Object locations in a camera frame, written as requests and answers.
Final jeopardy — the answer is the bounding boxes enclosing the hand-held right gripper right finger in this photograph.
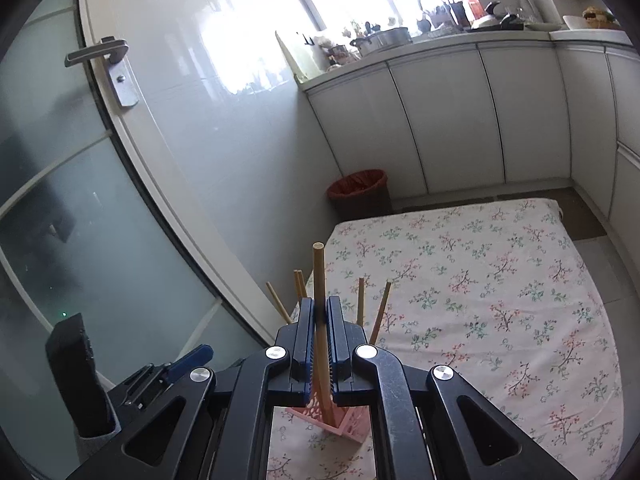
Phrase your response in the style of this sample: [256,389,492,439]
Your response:
[324,296,577,480]

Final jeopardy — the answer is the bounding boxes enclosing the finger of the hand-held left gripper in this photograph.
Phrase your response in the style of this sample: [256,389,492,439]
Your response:
[45,312,121,440]
[167,344,215,380]

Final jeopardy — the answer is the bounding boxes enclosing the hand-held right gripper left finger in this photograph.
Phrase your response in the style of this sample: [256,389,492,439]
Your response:
[65,296,318,480]

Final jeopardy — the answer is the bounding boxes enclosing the pink perforated basket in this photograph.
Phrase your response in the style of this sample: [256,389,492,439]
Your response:
[272,390,373,444]

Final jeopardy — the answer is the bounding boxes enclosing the bunch of wooden chopsticks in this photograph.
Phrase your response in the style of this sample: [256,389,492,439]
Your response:
[266,269,393,346]

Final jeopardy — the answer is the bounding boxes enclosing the light wooden chopstick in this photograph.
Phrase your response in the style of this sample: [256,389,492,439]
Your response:
[312,242,335,426]

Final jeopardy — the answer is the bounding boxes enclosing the floral tablecloth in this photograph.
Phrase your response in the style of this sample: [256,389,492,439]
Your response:
[265,197,626,480]

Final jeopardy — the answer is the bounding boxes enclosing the frosted glass door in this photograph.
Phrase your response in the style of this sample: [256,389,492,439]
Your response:
[0,0,281,480]

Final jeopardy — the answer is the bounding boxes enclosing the red trash bin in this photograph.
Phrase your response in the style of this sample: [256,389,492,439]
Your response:
[327,169,393,221]

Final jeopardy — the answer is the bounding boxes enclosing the white kitchen cabinets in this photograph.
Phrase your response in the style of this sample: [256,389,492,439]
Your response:
[300,29,640,241]

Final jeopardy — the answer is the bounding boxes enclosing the white cutting board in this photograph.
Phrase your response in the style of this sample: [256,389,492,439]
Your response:
[274,30,314,85]

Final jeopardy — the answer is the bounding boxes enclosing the large steel pot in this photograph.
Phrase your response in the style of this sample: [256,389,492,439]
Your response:
[350,26,414,59]

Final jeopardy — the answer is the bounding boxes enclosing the black utensil holder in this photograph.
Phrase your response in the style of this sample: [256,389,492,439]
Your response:
[420,0,472,29]

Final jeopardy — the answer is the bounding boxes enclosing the black wok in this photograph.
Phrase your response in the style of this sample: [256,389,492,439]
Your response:
[470,0,526,32]

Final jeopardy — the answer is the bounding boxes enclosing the white bowl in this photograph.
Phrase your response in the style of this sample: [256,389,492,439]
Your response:
[563,14,623,32]

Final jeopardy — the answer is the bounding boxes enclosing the woven basket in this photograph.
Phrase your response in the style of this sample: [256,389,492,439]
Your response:
[582,6,617,25]

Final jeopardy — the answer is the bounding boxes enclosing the silver door handle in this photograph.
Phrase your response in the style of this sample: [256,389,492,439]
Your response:
[64,36,140,109]

